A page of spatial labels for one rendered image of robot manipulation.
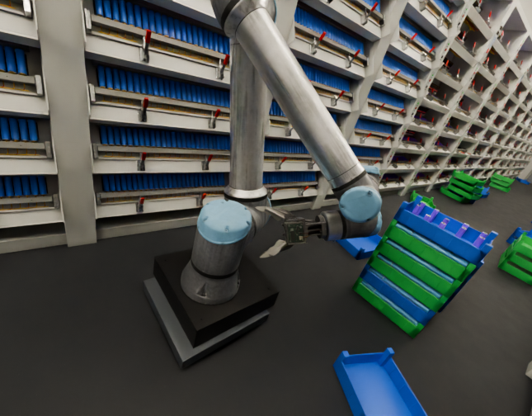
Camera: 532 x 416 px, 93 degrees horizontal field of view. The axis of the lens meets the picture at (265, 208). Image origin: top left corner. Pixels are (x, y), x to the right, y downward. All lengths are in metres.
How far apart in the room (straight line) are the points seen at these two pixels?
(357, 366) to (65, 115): 1.23
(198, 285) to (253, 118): 0.51
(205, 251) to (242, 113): 0.40
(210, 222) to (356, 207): 0.37
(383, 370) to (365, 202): 0.67
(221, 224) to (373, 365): 0.73
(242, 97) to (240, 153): 0.16
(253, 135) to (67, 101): 0.56
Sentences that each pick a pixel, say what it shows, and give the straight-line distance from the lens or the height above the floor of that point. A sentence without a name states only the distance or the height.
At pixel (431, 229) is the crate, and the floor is 0.44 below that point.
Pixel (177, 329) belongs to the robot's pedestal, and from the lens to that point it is 0.87.
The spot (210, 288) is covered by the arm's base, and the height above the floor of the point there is 0.19.
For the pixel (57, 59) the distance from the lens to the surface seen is 0.99.
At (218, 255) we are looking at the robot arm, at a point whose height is 0.31.
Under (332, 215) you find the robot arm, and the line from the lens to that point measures 0.77.
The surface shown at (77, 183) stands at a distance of 1.10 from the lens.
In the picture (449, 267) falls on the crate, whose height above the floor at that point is 0.35.
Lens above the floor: 0.78
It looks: 28 degrees down
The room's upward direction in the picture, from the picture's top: 17 degrees clockwise
